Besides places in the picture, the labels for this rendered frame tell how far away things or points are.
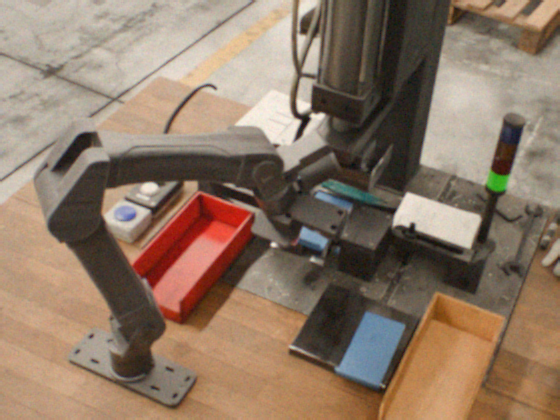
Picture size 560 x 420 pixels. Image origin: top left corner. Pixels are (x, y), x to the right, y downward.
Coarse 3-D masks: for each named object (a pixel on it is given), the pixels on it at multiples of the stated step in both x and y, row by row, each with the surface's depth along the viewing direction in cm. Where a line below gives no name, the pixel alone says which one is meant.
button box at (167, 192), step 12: (204, 84) 190; (180, 108) 181; (168, 120) 176; (132, 192) 154; (156, 192) 154; (168, 192) 155; (144, 204) 152; (156, 204) 152; (168, 204) 157; (156, 216) 154
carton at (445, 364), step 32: (448, 320) 138; (480, 320) 135; (416, 352) 134; (448, 352) 134; (480, 352) 135; (416, 384) 129; (448, 384) 129; (480, 384) 126; (384, 416) 123; (416, 416) 124; (448, 416) 125
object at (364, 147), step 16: (384, 112) 139; (288, 128) 138; (304, 128) 139; (320, 128) 132; (336, 128) 132; (352, 128) 132; (368, 128) 133; (288, 144) 135; (336, 144) 129; (352, 144) 129; (368, 144) 134; (384, 144) 137; (352, 160) 133; (368, 160) 133; (384, 160) 136; (336, 176) 133; (352, 176) 132; (368, 176) 131; (368, 192) 133
